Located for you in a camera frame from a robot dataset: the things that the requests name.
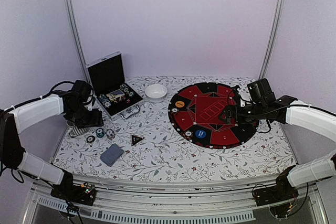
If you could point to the aluminium frame post left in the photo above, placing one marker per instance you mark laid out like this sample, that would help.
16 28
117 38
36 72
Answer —
75 34

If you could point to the long poker chip row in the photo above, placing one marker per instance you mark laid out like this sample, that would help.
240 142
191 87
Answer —
104 100

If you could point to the green twenty poker chip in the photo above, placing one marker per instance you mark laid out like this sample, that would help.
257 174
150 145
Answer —
131 94

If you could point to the triangular all in marker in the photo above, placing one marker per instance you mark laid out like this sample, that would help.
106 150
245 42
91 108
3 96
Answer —
136 139

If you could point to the floral tablecloth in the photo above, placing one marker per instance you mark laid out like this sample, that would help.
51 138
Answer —
163 155

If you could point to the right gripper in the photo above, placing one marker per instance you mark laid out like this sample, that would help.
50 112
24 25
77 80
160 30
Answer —
238 118

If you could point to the boxed playing card deck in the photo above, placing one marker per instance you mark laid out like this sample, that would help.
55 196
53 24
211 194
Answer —
114 95

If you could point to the red chips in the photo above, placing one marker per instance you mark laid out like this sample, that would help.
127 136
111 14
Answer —
188 134

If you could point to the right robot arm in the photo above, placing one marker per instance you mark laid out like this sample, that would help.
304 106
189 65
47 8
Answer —
287 110

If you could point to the round red black poker mat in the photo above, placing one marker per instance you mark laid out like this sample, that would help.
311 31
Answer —
204 102

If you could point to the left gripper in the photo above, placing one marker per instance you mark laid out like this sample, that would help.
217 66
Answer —
96 120

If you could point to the orange big blind button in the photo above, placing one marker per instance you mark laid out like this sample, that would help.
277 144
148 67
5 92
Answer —
179 104

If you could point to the ribbed metal cup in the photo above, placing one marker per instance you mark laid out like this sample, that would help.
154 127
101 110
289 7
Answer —
76 131

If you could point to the white ceramic bowl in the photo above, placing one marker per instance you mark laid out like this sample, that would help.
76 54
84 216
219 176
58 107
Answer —
156 93

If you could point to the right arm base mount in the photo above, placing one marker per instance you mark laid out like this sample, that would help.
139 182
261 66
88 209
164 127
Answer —
281 191

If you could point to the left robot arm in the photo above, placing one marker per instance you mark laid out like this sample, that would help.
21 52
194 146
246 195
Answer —
20 120

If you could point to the short poker chip row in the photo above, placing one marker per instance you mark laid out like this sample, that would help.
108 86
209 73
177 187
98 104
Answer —
124 88

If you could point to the blue small blind button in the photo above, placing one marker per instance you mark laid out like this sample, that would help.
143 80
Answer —
200 134

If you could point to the red poker chip stack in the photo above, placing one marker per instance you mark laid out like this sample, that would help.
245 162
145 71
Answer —
90 139

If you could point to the blue card deck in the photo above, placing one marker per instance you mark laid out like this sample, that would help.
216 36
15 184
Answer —
111 155

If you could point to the green poker chip stack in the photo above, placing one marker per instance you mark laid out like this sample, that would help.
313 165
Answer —
100 132

